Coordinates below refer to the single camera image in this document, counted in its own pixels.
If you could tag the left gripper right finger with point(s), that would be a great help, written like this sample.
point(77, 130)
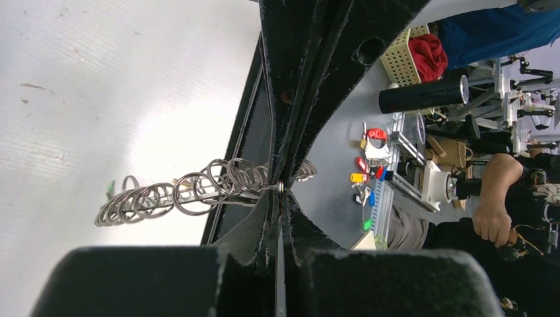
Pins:
point(301, 237)

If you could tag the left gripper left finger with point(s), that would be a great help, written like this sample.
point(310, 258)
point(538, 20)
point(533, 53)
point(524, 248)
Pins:
point(247, 276)

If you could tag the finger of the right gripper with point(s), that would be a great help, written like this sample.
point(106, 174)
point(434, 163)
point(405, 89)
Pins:
point(289, 29)
point(354, 44)

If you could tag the metal disc with keyrings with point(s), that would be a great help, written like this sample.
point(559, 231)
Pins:
point(236, 181)

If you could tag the second person forearm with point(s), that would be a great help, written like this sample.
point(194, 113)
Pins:
point(491, 220)

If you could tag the yellow perforated basket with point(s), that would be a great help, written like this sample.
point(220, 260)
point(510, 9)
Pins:
point(397, 59)

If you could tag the red cloth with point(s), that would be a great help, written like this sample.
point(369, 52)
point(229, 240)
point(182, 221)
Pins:
point(429, 57)

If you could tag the coloured key tags pile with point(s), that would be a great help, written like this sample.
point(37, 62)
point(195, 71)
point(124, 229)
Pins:
point(369, 183)

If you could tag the blue cloth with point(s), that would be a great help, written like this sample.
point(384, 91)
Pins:
point(492, 33)

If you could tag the black cylinder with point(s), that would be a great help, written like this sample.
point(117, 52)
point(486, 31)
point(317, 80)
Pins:
point(422, 96)

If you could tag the white cylindrical fixture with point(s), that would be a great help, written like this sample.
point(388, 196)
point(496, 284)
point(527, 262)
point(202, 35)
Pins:
point(437, 187)

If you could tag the green key tag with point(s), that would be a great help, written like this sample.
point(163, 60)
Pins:
point(110, 191)

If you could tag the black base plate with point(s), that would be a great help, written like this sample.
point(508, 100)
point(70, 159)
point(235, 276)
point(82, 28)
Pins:
point(249, 140)

